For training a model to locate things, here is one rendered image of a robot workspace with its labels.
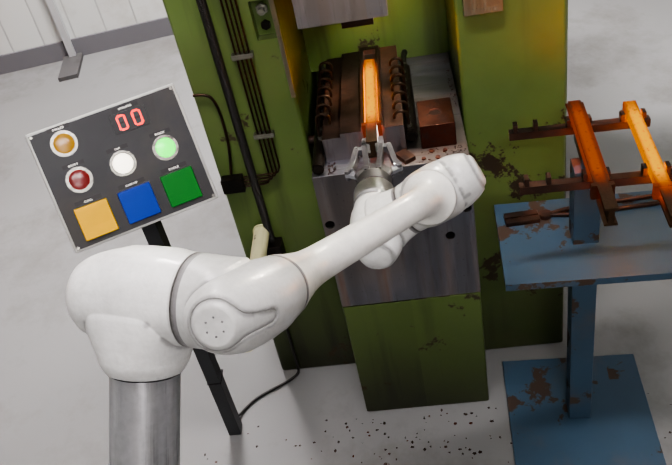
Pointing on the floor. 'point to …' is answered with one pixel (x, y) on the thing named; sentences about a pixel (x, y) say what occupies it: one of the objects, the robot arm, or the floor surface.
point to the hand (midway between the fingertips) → (372, 139)
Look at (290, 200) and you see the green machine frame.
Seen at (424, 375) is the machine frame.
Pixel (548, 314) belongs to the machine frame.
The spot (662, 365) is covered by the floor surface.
